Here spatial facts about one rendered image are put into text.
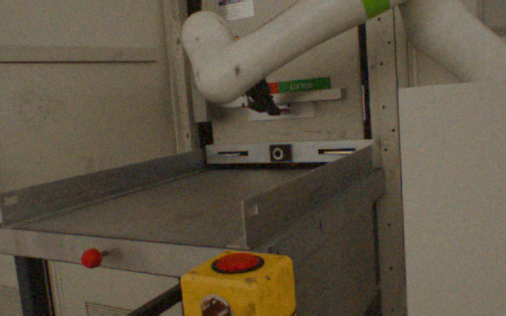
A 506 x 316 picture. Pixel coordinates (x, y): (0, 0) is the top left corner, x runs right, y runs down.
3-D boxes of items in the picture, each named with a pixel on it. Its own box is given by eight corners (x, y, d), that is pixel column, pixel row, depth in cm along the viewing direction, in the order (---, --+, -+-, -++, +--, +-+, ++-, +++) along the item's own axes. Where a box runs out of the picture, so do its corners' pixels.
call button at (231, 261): (246, 284, 42) (245, 267, 42) (209, 280, 44) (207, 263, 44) (267, 269, 46) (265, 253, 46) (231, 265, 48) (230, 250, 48)
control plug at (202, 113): (207, 121, 140) (201, 61, 138) (193, 122, 143) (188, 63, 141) (221, 120, 147) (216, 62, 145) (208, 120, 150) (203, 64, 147)
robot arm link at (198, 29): (207, -9, 103) (166, 19, 106) (222, 29, 96) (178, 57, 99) (238, 29, 114) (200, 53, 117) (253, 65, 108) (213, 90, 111)
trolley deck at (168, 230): (270, 290, 66) (267, 248, 65) (-3, 253, 96) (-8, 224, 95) (386, 191, 125) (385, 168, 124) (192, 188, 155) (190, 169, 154)
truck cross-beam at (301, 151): (373, 161, 129) (371, 139, 128) (206, 163, 155) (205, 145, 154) (377, 158, 133) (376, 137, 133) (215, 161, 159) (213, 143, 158)
